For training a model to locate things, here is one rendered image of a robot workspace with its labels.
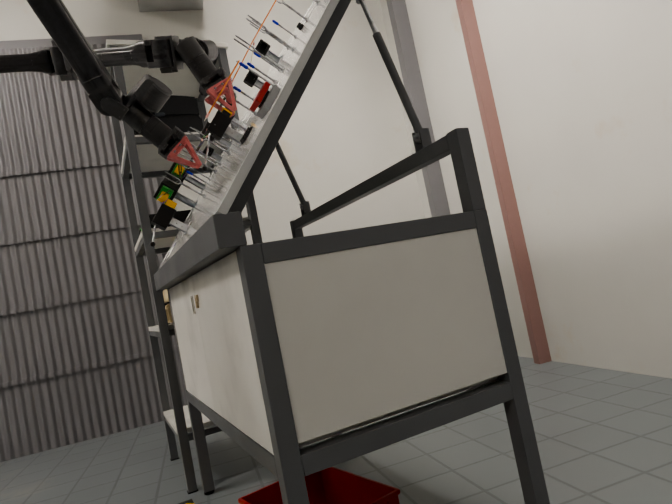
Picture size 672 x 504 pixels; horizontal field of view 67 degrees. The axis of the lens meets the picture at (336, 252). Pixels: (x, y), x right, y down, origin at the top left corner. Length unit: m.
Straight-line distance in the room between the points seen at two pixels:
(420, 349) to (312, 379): 0.25
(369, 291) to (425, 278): 0.14
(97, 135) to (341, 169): 1.78
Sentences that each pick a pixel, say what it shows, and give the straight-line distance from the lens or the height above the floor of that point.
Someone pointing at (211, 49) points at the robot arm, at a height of 1.35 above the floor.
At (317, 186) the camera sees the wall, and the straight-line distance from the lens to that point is 4.01.
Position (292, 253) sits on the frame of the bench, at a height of 0.77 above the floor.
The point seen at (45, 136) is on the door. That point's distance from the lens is 4.05.
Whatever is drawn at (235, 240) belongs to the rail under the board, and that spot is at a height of 0.81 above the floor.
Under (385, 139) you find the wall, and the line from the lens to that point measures 4.29.
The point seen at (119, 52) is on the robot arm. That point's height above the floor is 1.39.
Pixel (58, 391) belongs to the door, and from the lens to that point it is 3.87.
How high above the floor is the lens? 0.70
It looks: 3 degrees up
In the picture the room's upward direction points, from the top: 11 degrees counter-clockwise
